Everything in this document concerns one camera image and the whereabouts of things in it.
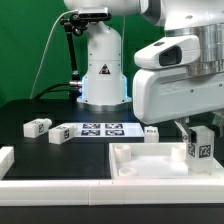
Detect white square tabletop part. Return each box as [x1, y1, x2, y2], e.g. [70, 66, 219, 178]
[109, 143, 224, 179]

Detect white U-shaped fence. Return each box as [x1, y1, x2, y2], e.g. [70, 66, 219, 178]
[0, 147, 224, 206]

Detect grey camera on mount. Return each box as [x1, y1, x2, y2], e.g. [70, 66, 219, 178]
[78, 7, 111, 21]

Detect white cable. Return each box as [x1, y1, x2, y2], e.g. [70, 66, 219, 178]
[29, 9, 80, 100]

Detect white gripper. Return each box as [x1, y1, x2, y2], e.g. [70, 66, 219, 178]
[133, 35, 224, 144]

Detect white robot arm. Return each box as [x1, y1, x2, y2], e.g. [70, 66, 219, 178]
[64, 0, 224, 143]

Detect black cables at base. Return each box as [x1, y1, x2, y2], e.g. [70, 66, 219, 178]
[32, 79, 83, 100]

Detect white sheet with tags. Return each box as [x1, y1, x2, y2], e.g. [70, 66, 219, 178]
[73, 123, 144, 137]

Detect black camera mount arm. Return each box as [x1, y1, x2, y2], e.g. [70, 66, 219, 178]
[60, 17, 87, 81]

